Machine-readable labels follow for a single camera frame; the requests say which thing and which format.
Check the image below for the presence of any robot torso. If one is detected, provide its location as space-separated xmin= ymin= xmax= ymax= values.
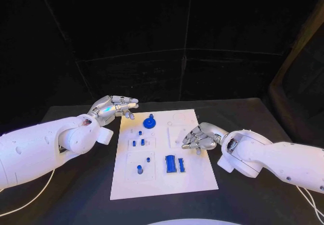
xmin=147 ymin=218 xmax=242 ymax=225

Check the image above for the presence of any white task board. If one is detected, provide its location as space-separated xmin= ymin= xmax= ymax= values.
xmin=110 ymin=109 xmax=219 ymax=201

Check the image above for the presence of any white cable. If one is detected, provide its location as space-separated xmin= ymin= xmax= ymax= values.
xmin=0 ymin=169 xmax=57 ymax=218
xmin=296 ymin=185 xmax=324 ymax=223

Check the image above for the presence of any blue gear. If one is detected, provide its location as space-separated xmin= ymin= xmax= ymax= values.
xmin=143 ymin=113 xmax=158 ymax=129

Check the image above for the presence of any wide blue block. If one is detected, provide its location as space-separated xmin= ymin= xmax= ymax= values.
xmin=165 ymin=155 xmax=179 ymax=173

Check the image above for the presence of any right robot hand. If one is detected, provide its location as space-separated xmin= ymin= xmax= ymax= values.
xmin=182 ymin=122 xmax=231 ymax=156

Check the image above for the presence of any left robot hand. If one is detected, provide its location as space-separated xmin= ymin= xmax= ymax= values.
xmin=87 ymin=95 xmax=140 ymax=127

